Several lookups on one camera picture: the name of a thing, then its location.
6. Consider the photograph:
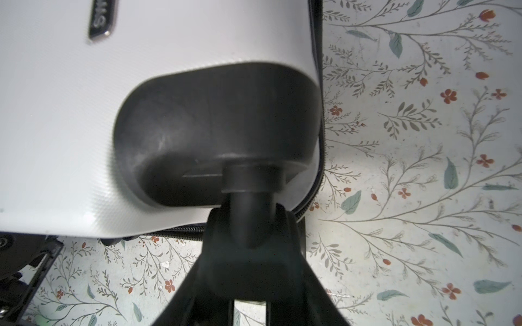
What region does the white black suitcase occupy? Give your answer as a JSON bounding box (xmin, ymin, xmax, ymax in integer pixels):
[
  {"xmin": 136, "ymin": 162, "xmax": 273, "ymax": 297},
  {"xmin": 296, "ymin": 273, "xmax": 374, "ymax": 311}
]
[{"xmin": 0, "ymin": 0, "xmax": 327, "ymax": 302}]

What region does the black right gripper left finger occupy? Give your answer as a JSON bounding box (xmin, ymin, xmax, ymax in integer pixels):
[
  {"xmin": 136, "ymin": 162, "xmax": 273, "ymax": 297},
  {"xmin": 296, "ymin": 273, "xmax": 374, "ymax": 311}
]
[{"xmin": 152, "ymin": 258, "xmax": 234, "ymax": 326}]

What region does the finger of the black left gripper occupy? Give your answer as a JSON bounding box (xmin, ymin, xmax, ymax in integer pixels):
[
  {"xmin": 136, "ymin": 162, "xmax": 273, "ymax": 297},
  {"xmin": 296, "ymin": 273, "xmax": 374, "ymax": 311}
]
[{"xmin": 1, "ymin": 234, "xmax": 63, "ymax": 325}]

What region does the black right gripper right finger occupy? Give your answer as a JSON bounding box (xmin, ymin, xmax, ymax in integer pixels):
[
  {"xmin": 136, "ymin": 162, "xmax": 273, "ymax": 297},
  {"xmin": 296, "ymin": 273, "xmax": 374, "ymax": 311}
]
[{"xmin": 266, "ymin": 260, "xmax": 350, "ymax": 325}]

